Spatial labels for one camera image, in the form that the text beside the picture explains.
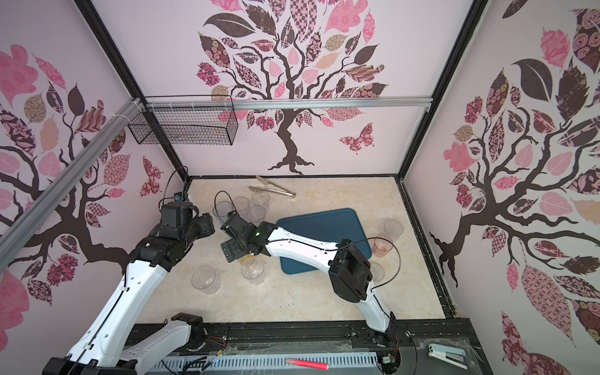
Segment yellow transparent cup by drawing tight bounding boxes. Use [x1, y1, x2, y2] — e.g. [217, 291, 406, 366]
[238, 253, 254, 263]

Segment tall blue frosted cup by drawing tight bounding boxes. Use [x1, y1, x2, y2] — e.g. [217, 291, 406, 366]
[212, 201, 234, 225]

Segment clear glass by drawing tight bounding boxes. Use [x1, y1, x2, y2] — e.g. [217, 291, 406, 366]
[241, 257, 267, 285]
[191, 266, 220, 295]
[233, 196, 251, 217]
[251, 191, 270, 209]
[245, 206, 267, 225]

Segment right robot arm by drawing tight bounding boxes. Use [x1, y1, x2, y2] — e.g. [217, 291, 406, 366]
[221, 209, 395, 345]

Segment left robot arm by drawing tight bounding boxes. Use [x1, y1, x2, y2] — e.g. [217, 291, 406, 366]
[42, 201, 215, 374]

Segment clear glass near right arm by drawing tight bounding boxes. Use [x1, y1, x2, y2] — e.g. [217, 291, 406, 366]
[370, 262, 385, 283]

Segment teal plastic tray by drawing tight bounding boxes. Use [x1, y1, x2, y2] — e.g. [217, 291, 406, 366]
[276, 208, 372, 259]

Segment metal serving tongs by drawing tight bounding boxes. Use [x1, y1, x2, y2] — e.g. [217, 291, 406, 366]
[248, 175, 296, 198]

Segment pink marker pen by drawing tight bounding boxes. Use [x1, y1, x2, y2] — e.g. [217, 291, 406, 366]
[285, 359, 329, 370]

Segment pink transparent cup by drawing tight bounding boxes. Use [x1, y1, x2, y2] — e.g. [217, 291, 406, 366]
[372, 234, 394, 258]

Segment white stapler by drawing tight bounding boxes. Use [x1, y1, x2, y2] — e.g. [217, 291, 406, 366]
[427, 343, 468, 370]

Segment black wire basket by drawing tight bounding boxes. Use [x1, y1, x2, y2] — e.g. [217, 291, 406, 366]
[128, 94, 238, 146]

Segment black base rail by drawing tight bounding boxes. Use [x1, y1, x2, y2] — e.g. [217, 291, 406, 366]
[202, 318, 475, 349]

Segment grey slotted cable duct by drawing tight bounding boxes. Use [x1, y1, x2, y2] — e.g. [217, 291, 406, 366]
[148, 352, 381, 374]

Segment aluminium rail left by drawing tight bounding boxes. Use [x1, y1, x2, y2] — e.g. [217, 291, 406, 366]
[1, 98, 144, 270]

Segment aluminium rail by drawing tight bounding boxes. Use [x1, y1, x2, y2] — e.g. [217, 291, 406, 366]
[145, 96, 433, 110]
[1, 98, 144, 270]

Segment aluminium rail back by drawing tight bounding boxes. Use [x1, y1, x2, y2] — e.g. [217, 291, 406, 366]
[145, 96, 433, 110]

